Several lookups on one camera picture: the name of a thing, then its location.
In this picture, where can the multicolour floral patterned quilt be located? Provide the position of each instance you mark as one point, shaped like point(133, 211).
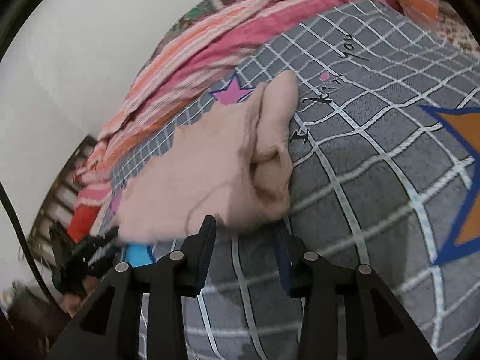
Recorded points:
point(208, 5)

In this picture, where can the dark wooden headboard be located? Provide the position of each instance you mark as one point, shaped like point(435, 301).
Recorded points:
point(56, 202)

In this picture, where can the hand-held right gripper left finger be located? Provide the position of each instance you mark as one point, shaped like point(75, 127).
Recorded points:
point(204, 255)

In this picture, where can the grey checked star-print blanket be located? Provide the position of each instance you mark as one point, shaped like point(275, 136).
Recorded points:
point(375, 195)

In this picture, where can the red pillow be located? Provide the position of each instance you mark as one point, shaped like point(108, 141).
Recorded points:
point(84, 221)

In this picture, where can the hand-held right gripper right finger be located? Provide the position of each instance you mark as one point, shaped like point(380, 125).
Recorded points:
point(283, 266)

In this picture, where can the pink orange striped quilt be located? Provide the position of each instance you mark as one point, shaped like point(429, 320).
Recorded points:
point(225, 41)

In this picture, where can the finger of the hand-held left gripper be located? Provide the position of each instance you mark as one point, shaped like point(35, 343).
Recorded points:
point(107, 238)

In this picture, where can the person's left hand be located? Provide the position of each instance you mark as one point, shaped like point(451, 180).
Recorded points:
point(77, 302)

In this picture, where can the pink knitted sweater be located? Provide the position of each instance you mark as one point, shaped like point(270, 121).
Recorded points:
point(210, 165)

